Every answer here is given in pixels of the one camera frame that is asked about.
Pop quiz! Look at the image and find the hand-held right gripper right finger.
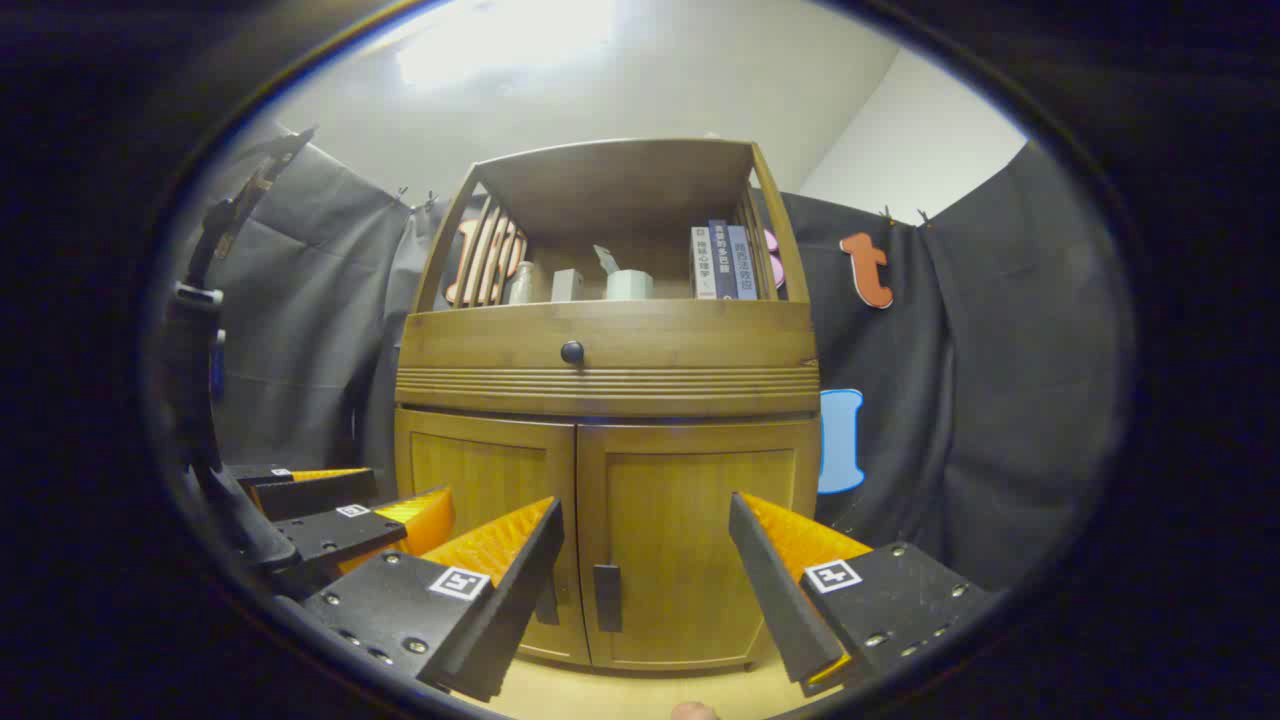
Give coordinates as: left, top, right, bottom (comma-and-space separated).
728, 490, 1004, 699

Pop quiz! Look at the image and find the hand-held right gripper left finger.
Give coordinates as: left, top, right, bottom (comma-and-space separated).
303, 497, 564, 703

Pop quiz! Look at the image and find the wooden double-door shoe cabinet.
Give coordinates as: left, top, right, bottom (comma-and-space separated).
393, 137, 823, 673

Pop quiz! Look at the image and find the wooden drawer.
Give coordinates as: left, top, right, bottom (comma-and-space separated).
397, 300, 821, 416

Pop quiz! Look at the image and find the black backdrop cloth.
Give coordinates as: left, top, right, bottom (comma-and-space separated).
205, 120, 1136, 591

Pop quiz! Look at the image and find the dark blue book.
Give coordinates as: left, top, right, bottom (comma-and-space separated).
709, 220, 738, 300

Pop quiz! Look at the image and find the white book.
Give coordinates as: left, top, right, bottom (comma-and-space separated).
692, 226, 717, 300

